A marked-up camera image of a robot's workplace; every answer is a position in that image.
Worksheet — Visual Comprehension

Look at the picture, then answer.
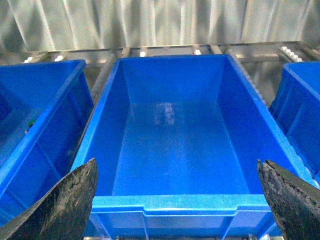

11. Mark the blue bin with buttons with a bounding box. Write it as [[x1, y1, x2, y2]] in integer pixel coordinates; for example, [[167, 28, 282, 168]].
[[0, 59, 94, 225]]

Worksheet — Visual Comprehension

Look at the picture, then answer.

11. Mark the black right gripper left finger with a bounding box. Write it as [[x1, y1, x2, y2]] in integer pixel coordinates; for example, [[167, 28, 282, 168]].
[[0, 158, 98, 240]]

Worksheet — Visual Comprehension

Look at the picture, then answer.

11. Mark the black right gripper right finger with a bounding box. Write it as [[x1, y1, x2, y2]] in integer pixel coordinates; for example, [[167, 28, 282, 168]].
[[257, 160, 320, 240]]

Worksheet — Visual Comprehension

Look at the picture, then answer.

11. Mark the blue target bin right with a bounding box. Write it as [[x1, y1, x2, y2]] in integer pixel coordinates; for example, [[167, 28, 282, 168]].
[[269, 61, 320, 182]]

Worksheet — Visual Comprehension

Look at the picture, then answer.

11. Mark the empty blue middle bin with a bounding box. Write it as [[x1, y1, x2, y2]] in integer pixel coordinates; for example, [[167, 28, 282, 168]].
[[73, 54, 314, 239]]

